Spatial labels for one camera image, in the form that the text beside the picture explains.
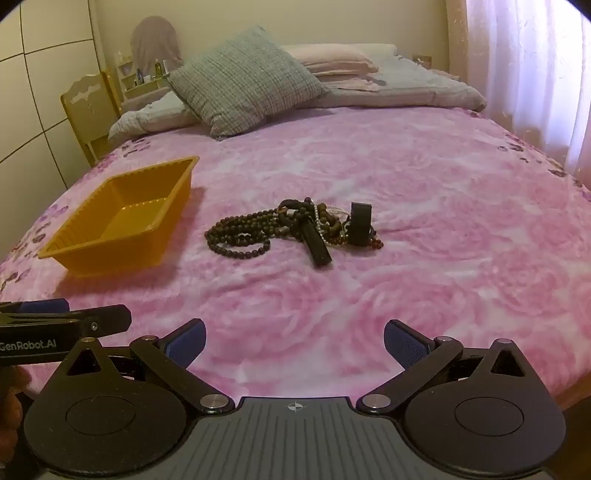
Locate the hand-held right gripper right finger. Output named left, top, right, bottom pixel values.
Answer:
left=356, top=320, right=532, bottom=415

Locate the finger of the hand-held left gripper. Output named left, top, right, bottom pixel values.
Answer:
left=0, top=298, right=71, bottom=315
left=0, top=305, right=133, bottom=337

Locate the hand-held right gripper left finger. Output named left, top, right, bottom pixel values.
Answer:
left=60, top=318, right=236, bottom=416

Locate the yellow plastic tray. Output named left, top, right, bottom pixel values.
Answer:
left=37, top=156, right=200, bottom=278

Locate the amber bead bracelet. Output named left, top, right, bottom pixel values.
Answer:
left=330, top=231, right=385, bottom=251

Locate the short black strap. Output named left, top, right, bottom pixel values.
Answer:
left=348, top=201, right=373, bottom=246

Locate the long black wristband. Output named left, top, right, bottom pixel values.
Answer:
left=300, top=220, right=332, bottom=268

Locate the long dark bead necklace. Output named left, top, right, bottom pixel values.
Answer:
left=204, top=207, right=298, bottom=257

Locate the brown bead bracelet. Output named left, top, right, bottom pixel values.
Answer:
left=318, top=201, right=345, bottom=241

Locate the white pearl chain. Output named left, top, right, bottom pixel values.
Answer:
left=312, top=203, right=345, bottom=245

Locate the black cord bracelet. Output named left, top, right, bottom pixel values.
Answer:
left=277, top=198, right=315, bottom=227

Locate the person's left hand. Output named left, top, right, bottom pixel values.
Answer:
left=0, top=369, right=29, bottom=446

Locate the wooden chair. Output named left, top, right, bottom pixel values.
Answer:
left=60, top=69, right=123, bottom=167

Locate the cream wardrobe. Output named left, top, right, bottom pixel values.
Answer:
left=0, top=0, right=122, bottom=266

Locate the cream vanity shelf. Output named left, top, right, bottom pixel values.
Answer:
left=113, top=51, right=178, bottom=102

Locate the grey striped quilt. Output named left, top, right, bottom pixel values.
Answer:
left=107, top=52, right=489, bottom=145

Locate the pink folded cloth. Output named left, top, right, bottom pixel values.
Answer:
left=318, top=69, right=389, bottom=93

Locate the grey plaid pillow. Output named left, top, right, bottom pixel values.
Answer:
left=166, top=25, right=329, bottom=139

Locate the cloth covered mirror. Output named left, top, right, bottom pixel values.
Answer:
left=129, top=15, right=185, bottom=77

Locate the white pillow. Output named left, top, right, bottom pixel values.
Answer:
left=283, top=43, right=399, bottom=61

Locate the pink pillow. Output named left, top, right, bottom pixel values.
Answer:
left=288, top=46, right=380, bottom=77

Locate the white sheer curtain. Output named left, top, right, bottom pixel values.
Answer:
left=464, top=0, right=591, bottom=185

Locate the beige curtain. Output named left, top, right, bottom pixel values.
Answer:
left=444, top=0, right=469, bottom=86

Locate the wooden bed frame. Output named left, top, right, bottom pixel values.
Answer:
left=551, top=378, right=591, bottom=416

